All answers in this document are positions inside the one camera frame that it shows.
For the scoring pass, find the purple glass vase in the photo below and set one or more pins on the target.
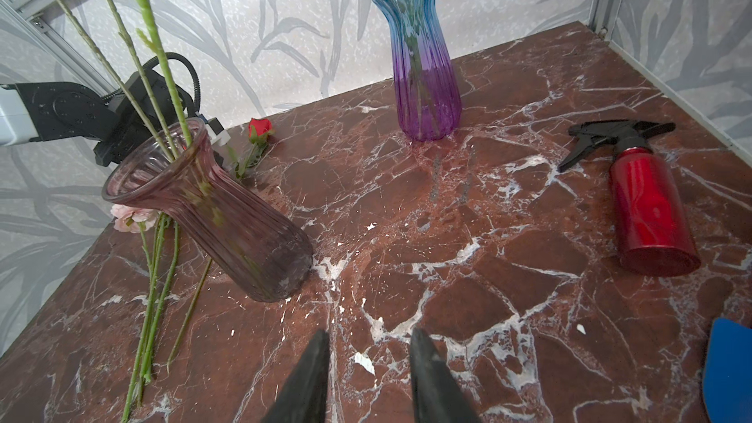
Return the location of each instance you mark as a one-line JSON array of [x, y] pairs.
[[427, 95]]

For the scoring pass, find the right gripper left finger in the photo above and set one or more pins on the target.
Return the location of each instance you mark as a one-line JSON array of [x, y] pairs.
[[304, 395]]

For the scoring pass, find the bunch of artificial flowers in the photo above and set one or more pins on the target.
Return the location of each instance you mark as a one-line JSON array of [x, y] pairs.
[[161, 241]]

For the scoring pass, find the cream peach rose stem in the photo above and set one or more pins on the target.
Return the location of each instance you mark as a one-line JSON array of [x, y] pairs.
[[167, 148]]

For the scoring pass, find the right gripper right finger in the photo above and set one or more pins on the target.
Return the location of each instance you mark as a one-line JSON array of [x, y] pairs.
[[436, 396]]

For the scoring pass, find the blue garden trowel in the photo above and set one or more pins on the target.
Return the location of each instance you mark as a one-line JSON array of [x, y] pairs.
[[726, 382]]

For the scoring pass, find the red rose stem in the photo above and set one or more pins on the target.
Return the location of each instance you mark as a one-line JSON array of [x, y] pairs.
[[154, 42], [240, 164]]

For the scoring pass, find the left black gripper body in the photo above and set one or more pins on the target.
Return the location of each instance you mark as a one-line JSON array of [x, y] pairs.
[[130, 131]]

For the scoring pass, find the dark red glass vase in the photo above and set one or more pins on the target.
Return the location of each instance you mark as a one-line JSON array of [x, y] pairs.
[[260, 249]]

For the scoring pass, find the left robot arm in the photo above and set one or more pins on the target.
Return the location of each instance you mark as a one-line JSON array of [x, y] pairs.
[[47, 111]]

